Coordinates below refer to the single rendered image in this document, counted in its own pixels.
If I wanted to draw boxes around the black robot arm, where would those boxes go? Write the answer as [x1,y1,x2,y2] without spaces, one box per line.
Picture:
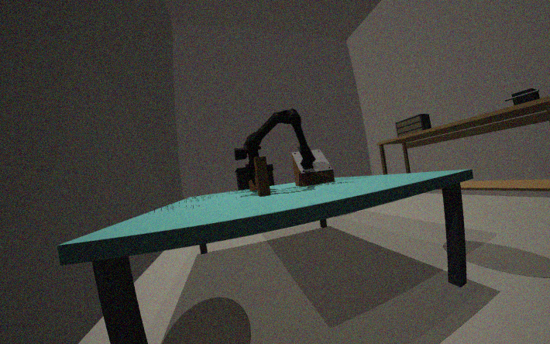
[235,109,316,170]

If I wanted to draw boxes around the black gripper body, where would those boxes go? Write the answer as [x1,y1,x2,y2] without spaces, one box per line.
[239,157,273,175]

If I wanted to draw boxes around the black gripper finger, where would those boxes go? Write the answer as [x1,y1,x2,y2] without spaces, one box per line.
[247,174,256,186]

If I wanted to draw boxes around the brown wooden post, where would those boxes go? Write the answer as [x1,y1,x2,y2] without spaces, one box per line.
[253,157,270,197]

